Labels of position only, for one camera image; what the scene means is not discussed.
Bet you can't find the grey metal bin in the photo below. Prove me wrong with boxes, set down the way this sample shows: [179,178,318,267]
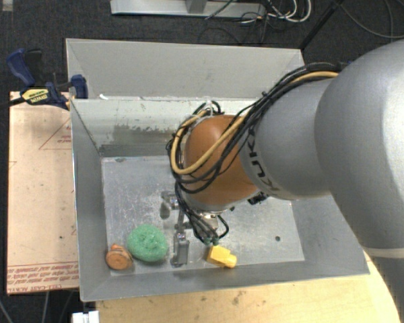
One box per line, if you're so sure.
[65,38,371,303]

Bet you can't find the brown cardboard board, red print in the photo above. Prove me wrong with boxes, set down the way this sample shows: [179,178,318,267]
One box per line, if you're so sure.
[5,90,80,295]

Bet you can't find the brown round wooden piece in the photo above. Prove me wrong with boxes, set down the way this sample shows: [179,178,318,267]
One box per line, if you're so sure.
[104,243,135,271]

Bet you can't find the black cylinder on white bracket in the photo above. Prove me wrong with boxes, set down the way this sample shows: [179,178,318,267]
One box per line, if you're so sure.
[247,191,269,206]

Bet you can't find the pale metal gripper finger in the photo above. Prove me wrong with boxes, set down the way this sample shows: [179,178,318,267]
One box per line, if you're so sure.
[160,190,179,220]
[170,231,191,268]

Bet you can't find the yellow plastic block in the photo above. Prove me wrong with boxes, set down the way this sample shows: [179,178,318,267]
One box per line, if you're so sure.
[206,244,238,270]

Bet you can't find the green round scouring pad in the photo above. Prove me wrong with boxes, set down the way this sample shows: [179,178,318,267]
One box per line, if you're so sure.
[126,223,170,264]

